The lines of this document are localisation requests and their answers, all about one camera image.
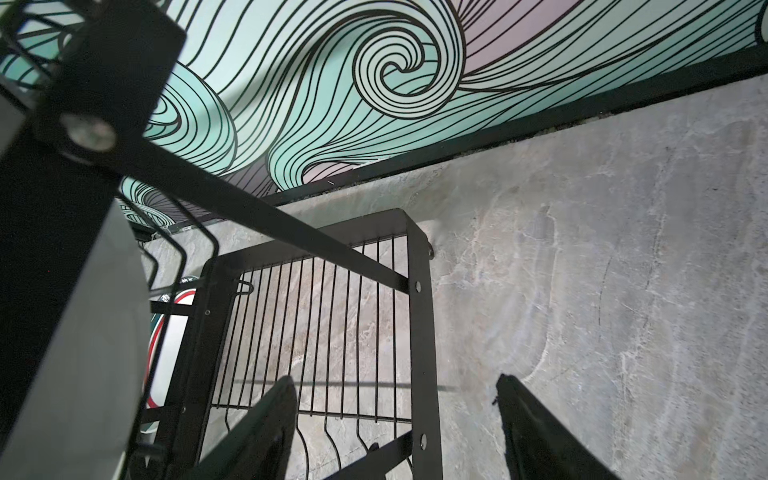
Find black wire dish rack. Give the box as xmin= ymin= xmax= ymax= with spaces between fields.
xmin=1 ymin=1 xmax=443 ymax=479

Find white plate red characters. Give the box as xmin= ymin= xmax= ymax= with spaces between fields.
xmin=140 ymin=276 xmax=199 ymax=435

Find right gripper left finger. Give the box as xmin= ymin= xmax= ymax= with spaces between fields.
xmin=182 ymin=376 xmax=298 ymax=479

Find white plate green flower outline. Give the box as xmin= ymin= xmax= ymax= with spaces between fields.
xmin=1 ymin=202 xmax=150 ymax=479

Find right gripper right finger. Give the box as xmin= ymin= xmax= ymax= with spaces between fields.
xmin=496 ymin=374 xmax=617 ymax=479

